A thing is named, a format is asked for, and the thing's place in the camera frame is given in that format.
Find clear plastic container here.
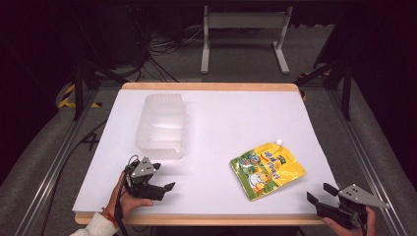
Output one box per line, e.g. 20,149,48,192
134,92,187,161

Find white metal stand frame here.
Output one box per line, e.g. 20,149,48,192
200,5,294,76

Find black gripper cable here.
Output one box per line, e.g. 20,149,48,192
113,154,140,236

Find bundle of floor cables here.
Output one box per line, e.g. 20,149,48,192
129,24,205,84

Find person's left hand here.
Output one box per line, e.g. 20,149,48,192
105,172,154,224

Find black tripod stand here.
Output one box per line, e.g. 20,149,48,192
69,6,130,122
293,48,354,121

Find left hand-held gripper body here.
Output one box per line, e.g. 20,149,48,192
124,155,166,202

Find yellow green spout pouch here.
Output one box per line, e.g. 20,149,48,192
228,139,308,203

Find black floor cable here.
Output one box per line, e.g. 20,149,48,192
38,119,109,236

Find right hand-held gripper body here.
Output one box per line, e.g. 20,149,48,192
315,183,391,230

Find aluminium floor rail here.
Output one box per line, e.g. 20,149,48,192
13,88,100,236
328,88,408,236

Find person's right hand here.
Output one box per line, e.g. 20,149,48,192
322,206,379,236

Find yellow black hazard tape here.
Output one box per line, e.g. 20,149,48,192
57,84,102,109

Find red bracelet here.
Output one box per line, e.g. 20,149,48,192
100,206,119,228

